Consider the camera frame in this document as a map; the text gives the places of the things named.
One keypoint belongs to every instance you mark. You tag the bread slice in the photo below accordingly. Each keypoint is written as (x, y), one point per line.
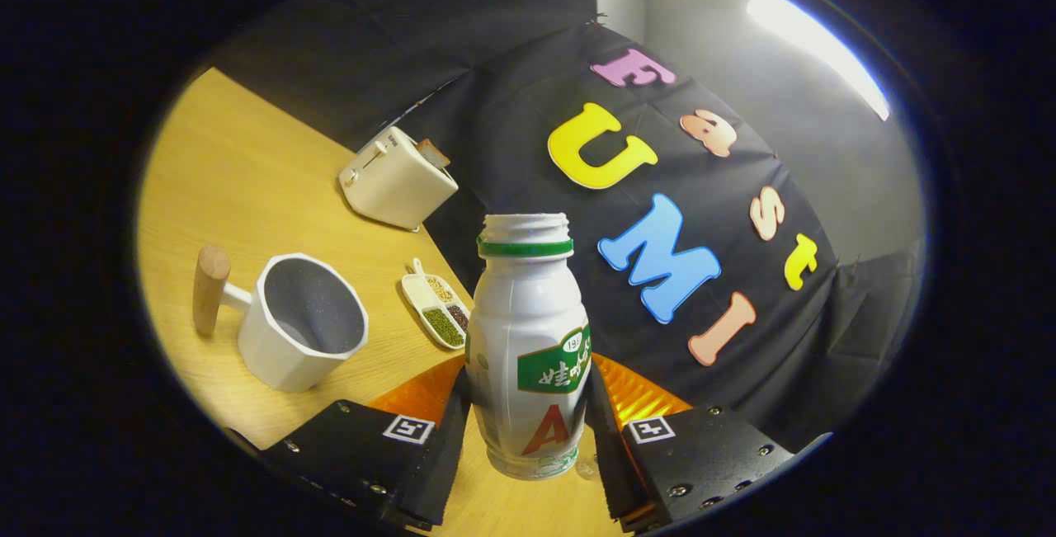
(433, 153)

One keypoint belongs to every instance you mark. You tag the black backdrop cloth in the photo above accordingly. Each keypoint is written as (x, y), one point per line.
(511, 108)

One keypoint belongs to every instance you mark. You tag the ceiling light panel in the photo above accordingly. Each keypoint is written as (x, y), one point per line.
(817, 46)

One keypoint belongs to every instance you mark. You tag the cream toaster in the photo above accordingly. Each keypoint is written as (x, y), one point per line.
(396, 186)

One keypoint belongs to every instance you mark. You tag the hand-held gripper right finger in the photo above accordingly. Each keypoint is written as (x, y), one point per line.
(615, 463)

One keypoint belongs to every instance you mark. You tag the white juice bottle green label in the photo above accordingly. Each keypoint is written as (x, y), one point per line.
(520, 306)

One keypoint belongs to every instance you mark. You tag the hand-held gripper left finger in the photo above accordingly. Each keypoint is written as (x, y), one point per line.
(441, 459)

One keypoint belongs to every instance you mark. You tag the wooden table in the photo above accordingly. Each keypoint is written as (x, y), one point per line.
(247, 182)

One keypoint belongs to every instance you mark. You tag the white divided dish with beans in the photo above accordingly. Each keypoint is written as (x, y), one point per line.
(421, 294)

